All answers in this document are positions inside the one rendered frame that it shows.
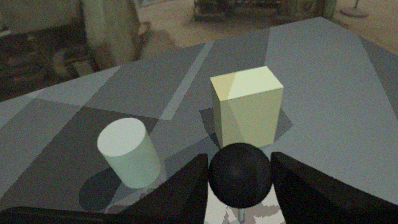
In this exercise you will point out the pale yellow block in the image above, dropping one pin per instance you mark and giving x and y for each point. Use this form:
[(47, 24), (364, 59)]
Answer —
[(246, 106)]

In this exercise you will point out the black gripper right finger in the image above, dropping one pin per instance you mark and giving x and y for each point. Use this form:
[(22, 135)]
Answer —
[(308, 196)]

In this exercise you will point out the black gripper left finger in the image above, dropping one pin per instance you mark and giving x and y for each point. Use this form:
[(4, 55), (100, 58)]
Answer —
[(182, 199)]

